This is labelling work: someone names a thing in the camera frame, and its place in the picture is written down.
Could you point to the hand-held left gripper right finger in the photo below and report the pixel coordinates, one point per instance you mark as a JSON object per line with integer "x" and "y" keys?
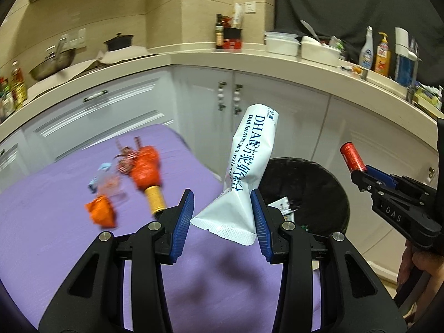
{"x": 262, "y": 229}

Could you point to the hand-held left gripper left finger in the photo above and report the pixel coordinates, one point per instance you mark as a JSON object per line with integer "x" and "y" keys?
{"x": 182, "y": 229}

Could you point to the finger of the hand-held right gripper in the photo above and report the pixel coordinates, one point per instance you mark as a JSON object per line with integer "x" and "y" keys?
{"x": 366, "y": 182}
{"x": 380, "y": 176}

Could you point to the red label brown bottle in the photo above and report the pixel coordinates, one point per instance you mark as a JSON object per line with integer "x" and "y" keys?
{"x": 350, "y": 156}

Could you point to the black lined trash bin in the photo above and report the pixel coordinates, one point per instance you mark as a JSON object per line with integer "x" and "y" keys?
{"x": 312, "y": 187}

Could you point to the orange yellow label bottle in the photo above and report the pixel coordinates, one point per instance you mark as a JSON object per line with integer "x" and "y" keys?
{"x": 145, "y": 166}

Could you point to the white milk powder sachet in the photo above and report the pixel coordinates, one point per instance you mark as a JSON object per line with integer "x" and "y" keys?
{"x": 249, "y": 152}

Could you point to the orange plastic bag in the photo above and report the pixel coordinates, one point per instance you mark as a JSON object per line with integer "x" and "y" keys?
{"x": 100, "y": 213}

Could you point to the small clear pink wrapper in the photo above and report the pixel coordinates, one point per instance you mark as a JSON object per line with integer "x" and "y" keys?
{"x": 112, "y": 182}

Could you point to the red white checkered ribbon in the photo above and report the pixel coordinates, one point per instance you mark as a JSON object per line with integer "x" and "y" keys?
{"x": 126, "y": 156}

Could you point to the small blue white tube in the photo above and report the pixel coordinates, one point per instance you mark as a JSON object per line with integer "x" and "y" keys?
{"x": 99, "y": 177}

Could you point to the person's right hand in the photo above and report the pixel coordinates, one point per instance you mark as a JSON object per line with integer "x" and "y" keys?
{"x": 425, "y": 262}

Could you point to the chrome faucet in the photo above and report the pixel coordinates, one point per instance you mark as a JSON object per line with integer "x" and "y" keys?
{"x": 411, "y": 93}

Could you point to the white kitchen cabinet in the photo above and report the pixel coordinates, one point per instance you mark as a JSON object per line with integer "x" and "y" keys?
{"x": 295, "y": 125}

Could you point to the green yellow packet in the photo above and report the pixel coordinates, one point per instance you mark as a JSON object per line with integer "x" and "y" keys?
{"x": 430, "y": 93}

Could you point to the small orange fruit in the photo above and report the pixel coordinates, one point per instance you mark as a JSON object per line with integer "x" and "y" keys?
{"x": 357, "y": 70}

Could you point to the yellow dish soap bottle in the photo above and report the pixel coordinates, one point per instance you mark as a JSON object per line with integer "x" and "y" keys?
{"x": 381, "y": 59}

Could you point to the white blue spray bottle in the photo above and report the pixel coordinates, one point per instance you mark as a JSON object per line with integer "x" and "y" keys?
{"x": 366, "y": 55}

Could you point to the purple tablecloth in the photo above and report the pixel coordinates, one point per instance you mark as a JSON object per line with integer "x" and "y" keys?
{"x": 52, "y": 232}

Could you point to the open white container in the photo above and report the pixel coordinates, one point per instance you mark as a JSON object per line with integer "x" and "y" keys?
{"x": 319, "y": 55}

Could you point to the green white packet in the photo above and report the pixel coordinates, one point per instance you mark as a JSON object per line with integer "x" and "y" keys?
{"x": 337, "y": 45}

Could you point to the white faucet water filter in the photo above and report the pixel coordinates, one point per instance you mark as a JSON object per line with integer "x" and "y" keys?
{"x": 402, "y": 40}

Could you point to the white container with lid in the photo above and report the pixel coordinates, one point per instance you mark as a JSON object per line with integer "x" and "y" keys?
{"x": 281, "y": 45}

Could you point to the metal spoon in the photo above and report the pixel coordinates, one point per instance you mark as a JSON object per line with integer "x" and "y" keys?
{"x": 308, "y": 27}

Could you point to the beige stone countertop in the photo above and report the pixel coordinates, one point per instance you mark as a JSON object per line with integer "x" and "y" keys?
{"x": 242, "y": 57}

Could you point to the beige stove cloth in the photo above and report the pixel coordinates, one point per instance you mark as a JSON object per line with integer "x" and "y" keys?
{"x": 104, "y": 60}

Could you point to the red box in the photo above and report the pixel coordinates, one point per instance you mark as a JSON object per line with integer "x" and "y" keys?
{"x": 232, "y": 44}

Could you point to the black pot with lid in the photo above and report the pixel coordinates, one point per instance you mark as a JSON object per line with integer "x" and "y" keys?
{"x": 118, "y": 43}

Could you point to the black utensil holder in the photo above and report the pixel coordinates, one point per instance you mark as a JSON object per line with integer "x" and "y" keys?
{"x": 232, "y": 34}

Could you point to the dark olive oil bottle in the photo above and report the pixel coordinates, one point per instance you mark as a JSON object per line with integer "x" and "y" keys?
{"x": 219, "y": 34}

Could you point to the steel wok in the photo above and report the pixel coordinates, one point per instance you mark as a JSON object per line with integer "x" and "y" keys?
{"x": 52, "y": 64}

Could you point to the white packet in holder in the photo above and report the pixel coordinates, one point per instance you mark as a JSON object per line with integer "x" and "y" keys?
{"x": 237, "y": 15}

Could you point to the yellow cooking oil bottle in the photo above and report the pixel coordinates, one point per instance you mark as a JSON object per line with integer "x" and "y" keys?
{"x": 18, "y": 86}

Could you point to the white wall outlet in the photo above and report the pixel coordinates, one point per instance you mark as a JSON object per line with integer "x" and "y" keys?
{"x": 250, "y": 7}

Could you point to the double wall switch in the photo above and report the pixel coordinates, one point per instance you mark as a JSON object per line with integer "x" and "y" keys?
{"x": 74, "y": 37}

